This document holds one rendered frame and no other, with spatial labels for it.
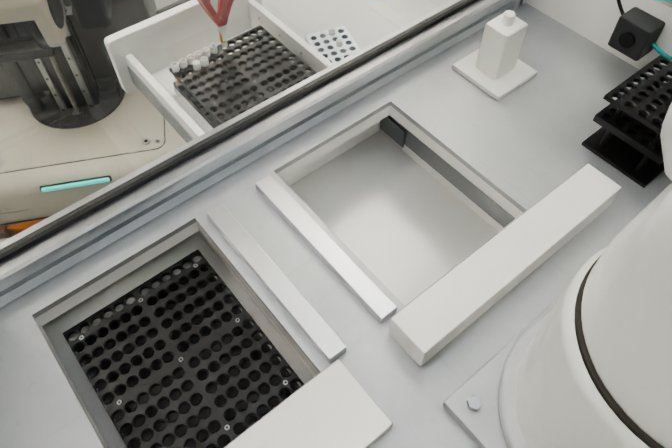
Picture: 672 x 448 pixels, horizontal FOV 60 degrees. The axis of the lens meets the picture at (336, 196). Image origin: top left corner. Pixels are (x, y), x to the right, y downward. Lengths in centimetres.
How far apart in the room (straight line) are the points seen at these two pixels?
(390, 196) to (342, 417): 39
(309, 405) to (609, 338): 29
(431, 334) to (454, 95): 38
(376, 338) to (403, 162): 36
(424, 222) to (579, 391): 45
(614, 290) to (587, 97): 54
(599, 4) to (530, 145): 26
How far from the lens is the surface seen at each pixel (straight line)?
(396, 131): 91
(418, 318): 60
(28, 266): 70
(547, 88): 90
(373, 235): 83
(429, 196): 88
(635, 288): 38
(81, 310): 83
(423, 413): 61
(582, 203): 72
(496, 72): 87
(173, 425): 66
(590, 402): 45
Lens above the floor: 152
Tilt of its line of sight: 53 degrees down
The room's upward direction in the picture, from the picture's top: straight up
